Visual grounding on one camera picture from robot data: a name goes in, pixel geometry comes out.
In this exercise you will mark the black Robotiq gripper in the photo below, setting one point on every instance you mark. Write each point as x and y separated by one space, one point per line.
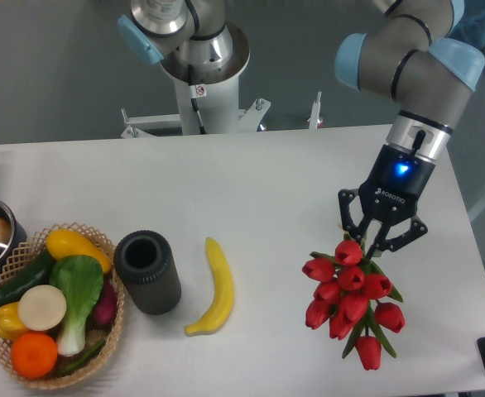
389 195

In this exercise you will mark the red tulip bouquet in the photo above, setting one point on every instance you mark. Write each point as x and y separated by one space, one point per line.
356 299

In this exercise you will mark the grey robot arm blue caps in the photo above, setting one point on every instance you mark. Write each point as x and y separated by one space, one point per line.
412 60

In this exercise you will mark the dark grey ribbed vase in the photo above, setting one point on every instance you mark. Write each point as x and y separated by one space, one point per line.
145 264

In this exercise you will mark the yellow banana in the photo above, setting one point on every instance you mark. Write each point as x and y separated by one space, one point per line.
217 314

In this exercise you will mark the purple sweet potato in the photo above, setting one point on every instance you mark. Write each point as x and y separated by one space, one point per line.
105 310

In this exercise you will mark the green bok choy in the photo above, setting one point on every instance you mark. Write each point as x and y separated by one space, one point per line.
80 279

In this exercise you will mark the dark green chili pepper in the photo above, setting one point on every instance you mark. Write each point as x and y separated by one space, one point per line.
82 360

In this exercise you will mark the yellow squash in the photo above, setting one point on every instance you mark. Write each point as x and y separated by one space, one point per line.
64 242

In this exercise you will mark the woven wicker basket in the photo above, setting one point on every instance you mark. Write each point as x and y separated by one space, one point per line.
21 257

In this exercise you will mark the green cucumber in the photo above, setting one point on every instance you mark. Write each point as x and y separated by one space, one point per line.
35 273

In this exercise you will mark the orange fruit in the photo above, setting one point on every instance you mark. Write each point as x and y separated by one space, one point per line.
34 355

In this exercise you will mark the yellow bell pepper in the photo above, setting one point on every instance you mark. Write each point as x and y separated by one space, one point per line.
11 326

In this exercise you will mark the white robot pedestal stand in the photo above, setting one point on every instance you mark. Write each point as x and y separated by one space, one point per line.
205 75

